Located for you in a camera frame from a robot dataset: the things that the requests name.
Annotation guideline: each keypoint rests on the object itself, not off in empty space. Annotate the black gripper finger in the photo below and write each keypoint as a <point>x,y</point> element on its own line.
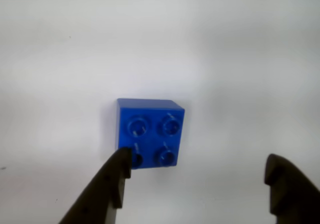
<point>292,196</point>
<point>100,196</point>

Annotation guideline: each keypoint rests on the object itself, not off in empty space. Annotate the blue lego brick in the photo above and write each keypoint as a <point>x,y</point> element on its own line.
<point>150,139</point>

